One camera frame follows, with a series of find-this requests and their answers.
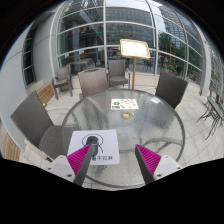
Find grey wicker chair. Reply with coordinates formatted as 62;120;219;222
77;67;110;99
107;59;129;88
154;71;189;109
9;90;73;161
51;64;73;100

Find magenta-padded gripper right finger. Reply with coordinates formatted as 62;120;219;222
134;144;183;185

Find beige tape roll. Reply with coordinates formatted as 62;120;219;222
120;111;134;120

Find white mouse pad with drawing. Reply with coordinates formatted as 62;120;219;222
67;129;121;166

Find wooden slatted bench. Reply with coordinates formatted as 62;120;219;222
2;133;21;163
34;82;56;106

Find black computer mouse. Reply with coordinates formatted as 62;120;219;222
85;137;100;158

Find colourful picture menu card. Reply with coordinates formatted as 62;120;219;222
110;98;140;111

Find group of metal folding chairs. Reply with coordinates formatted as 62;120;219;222
196;93;224;141

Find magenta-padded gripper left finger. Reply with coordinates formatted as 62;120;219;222
46;144;95;187

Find golden menu stand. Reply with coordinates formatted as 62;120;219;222
119;38;152;90

